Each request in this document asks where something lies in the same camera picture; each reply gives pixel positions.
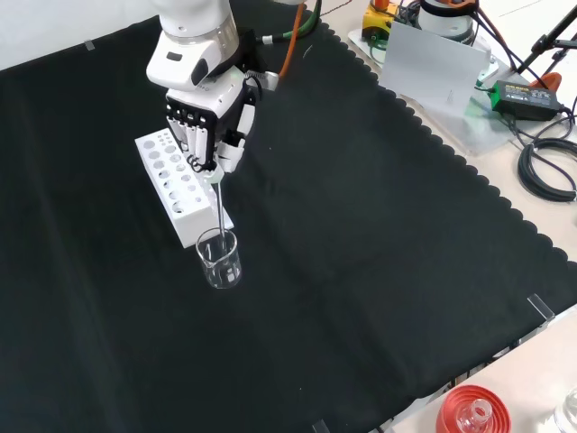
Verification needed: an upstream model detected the grey base plate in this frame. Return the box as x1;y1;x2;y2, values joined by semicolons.
345;25;514;158

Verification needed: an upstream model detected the pale board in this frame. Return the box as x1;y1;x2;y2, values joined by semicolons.
380;19;493;120

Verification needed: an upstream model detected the clear glass vessel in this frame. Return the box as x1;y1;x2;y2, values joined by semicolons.
554;386;577;433

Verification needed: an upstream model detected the coiled black cable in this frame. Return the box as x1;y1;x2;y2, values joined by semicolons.
517;136;577;203

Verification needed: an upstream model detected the orange cable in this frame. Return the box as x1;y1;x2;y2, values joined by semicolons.
278;3;305;78

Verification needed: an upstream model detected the black bench cloth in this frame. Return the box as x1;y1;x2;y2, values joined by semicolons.
0;0;577;433

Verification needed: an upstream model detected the clear glass rod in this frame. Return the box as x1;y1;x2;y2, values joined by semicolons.
210;178;230;259

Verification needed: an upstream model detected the clear glass beaker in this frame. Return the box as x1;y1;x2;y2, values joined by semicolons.
195;226;243;291

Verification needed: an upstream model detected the yellow stop button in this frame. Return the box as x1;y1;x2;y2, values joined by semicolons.
362;0;403;42

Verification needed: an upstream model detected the black tripod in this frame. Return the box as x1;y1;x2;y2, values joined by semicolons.
513;0;577;78

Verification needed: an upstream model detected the white test tube rack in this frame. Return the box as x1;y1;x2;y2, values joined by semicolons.
133;127;236;250

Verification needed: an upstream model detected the black power adapter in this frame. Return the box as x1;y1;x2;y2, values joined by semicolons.
490;79;565;123

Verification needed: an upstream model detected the green cable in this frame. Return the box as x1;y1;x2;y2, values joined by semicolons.
261;0;324;45

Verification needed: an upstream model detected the small clear glass flask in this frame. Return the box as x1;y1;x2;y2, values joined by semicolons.
456;398;494;433

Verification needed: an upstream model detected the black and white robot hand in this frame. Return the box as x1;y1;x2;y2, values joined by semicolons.
164;66;263;184

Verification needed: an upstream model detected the red ribbed funnel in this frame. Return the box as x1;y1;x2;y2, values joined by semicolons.
434;383;513;433

